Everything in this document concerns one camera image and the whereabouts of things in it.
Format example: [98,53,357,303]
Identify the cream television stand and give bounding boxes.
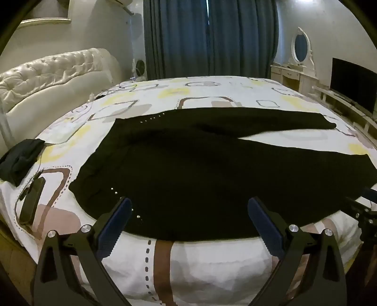
[312,85,377,139]

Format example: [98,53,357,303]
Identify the dark cable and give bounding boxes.
[88,85,139,101]

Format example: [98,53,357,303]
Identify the folded dark cloth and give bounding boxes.
[0,139,46,186]

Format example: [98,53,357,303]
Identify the white patterned bed cover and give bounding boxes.
[0,76,377,306]

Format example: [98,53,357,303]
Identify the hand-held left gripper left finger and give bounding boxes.
[32,197,133,306]

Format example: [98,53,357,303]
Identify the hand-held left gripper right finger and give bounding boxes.
[247,197,348,306]

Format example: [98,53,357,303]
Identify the cream dressing table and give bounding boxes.
[270,63,319,92]

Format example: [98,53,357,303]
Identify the white air conditioner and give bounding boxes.
[113,0,142,15]

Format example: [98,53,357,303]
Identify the blue curtain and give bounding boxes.
[143,0,210,81]
[208,0,279,79]

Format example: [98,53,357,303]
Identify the black pants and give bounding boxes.
[68,107,377,243]

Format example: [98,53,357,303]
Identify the framed wall picture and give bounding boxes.
[16,0,73,30]

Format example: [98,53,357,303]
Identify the black phone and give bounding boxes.
[19,177,46,225]

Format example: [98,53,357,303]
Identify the black flat television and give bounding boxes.
[330,58,377,117]

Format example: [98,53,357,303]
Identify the cream tufted headboard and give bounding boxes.
[0,48,123,153]

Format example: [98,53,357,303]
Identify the white standing fan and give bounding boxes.
[132,58,147,82]

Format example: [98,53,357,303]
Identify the white oval vanity mirror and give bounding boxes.
[291,27,316,69]

